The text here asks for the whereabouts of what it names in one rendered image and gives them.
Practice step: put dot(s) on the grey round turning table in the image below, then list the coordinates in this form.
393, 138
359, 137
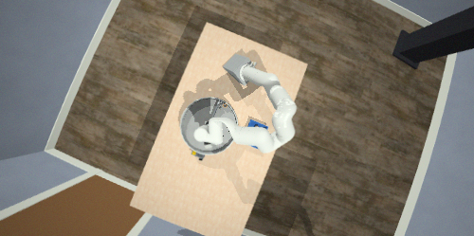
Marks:
200, 112

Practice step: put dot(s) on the blue square tray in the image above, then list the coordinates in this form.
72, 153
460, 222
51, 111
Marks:
253, 123

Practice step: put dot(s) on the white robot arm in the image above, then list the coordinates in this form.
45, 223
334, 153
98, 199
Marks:
256, 136

